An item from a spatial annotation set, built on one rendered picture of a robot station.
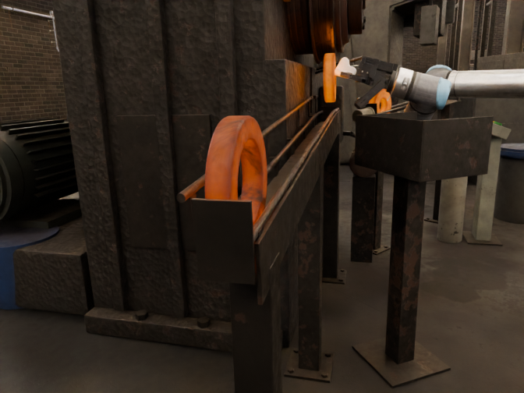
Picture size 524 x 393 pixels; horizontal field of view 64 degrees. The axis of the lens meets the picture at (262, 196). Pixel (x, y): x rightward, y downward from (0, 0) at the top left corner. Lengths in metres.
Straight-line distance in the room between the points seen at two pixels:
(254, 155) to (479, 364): 1.05
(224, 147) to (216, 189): 0.05
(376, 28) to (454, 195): 2.39
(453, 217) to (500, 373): 1.06
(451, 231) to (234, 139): 1.94
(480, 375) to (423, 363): 0.15
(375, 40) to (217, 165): 3.89
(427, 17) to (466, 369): 3.14
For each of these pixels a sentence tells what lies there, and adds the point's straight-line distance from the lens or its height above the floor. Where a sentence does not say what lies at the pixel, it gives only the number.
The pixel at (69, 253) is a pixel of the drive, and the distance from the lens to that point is 1.67.
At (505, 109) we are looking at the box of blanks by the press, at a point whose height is 0.59.
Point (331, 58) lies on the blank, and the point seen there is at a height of 0.88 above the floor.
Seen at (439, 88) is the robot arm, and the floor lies 0.78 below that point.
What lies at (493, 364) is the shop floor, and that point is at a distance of 1.49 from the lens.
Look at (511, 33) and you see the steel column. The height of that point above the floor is 1.73.
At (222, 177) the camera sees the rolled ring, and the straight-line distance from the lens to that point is 0.50.
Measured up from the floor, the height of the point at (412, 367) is 0.01.
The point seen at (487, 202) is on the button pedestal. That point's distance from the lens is 2.41.
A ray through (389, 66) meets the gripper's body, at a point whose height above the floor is 0.85.
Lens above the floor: 0.80
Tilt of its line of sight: 14 degrees down
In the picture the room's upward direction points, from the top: 2 degrees counter-clockwise
